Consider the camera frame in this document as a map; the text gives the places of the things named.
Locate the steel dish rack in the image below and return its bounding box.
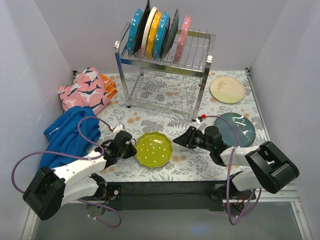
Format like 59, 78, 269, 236
114, 22, 216, 121

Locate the beige plate with sprig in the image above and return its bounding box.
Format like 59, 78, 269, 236
209, 76, 246, 104

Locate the black square plate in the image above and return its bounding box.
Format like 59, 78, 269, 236
133, 0, 151, 54

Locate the pink dotted plate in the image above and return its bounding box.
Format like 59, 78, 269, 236
172, 15, 192, 63

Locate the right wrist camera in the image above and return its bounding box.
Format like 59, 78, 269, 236
196, 118, 207, 131

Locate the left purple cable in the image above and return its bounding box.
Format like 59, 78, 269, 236
11, 116, 123, 229

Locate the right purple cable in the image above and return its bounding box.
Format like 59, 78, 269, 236
201, 114, 262, 226

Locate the aluminium frame rail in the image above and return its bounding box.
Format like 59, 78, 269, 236
259, 182, 299, 202

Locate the blue dotted plate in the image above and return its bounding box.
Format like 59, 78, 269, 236
127, 8, 144, 56
152, 12, 171, 60

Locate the dark green brown plate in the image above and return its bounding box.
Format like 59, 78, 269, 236
161, 9, 180, 59

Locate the lime green dotted plate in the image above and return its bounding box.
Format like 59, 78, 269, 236
134, 131, 173, 169

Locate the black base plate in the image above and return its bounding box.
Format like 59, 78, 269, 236
99, 181, 258, 212

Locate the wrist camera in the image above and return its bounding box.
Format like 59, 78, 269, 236
196, 118, 207, 131
111, 123, 125, 135

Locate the pink whale pattern cloth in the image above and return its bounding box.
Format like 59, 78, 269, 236
58, 67, 111, 115

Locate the floral table mat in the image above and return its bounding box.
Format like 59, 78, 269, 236
98, 70, 268, 182

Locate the blue fleece cloth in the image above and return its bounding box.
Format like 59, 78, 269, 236
44, 106, 101, 157

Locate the purple cable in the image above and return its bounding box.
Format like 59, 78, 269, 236
201, 114, 262, 226
11, 116, 123, 229

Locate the orange dotted plate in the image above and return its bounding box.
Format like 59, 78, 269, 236
145, 11, 162, 59

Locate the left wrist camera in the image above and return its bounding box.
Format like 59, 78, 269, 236
111, 123, 125, 135

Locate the leftmost blue dotted plate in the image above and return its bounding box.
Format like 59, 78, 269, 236
127, 8, 144, 56

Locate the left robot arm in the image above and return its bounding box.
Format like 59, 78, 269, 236
22, 130, 137, 221

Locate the cream white plate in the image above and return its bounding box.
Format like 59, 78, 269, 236
140, 6, 158, 58

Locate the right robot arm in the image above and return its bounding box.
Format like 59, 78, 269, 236
173, 126, 300, 199

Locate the orange cloth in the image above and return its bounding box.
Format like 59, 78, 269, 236
101, 74, 118, 99

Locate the teal floral plate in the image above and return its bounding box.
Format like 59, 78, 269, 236
214, 112, 256, 148

